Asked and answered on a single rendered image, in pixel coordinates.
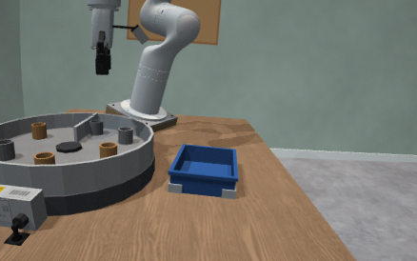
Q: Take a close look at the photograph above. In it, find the bronze bushing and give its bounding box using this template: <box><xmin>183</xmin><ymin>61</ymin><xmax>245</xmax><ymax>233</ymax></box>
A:
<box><xmin>99</xmin><ymin>142</ymin><xmax>117</xmax><ymax>159</ymax></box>
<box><xmin>34</xmin><ymin>151</ymin><xmax>55</xmax><ymax>165</ymax></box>
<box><xmin>31</xmin><ymin>123</ymin><xmax>47</xmax><ymax>140</ymax></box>

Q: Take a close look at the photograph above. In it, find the grey metal ring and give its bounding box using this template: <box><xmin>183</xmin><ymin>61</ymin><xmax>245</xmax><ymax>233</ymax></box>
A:
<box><xmin>89</xmin><ymin>119</ymin><xmax>103</xmax><ymax>135</ymax></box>
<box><xmin>0</xmin><ymin>139</ymin><xmax>15</xmax><ymax>161</ymax></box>
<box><xmin>118</xmin><ymin>127</ymin><xmax>133</xmax><ymax>145</ymax></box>

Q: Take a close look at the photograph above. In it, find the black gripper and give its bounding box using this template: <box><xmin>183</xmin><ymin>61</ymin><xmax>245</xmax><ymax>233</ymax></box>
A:
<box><xmin>89</xmin><ymin>7</ymin><xmax>119</xmax><ymax>75</ymax></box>

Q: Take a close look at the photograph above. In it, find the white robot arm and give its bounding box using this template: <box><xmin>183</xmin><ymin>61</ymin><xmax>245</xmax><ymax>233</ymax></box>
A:
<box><xmin>87</xmin><ymin>0</ymin><xmax>200</xmax><ymax>122</ymax></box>

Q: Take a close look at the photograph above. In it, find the blue shallow tray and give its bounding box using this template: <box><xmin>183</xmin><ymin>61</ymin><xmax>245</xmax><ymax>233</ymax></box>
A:
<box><xmin>168</xmin><ymin>144</ymin><xmax>238</xmax><ymax>199</ymax></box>

